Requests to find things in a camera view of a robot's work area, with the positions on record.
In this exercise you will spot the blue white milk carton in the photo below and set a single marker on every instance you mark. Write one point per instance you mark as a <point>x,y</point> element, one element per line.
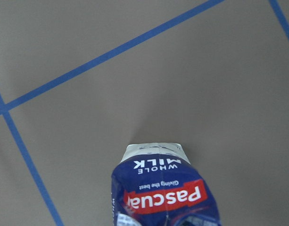
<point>155,185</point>

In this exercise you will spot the brown paper table cover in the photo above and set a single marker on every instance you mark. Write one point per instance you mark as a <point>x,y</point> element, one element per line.
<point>217,83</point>

